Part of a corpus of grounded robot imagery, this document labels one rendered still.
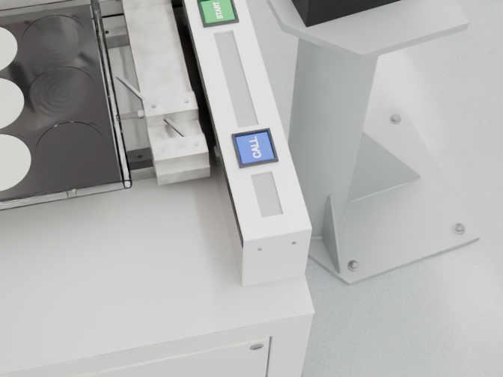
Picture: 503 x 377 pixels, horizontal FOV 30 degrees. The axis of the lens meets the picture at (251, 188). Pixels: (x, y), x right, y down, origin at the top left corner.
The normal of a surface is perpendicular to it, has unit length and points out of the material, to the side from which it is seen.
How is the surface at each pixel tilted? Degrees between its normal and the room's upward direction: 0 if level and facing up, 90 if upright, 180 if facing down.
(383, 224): 0
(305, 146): 90
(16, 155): 0
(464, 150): 0
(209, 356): 90
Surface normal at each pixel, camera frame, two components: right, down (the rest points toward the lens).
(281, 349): 0.22, 0.84
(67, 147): 0.03, -0.52
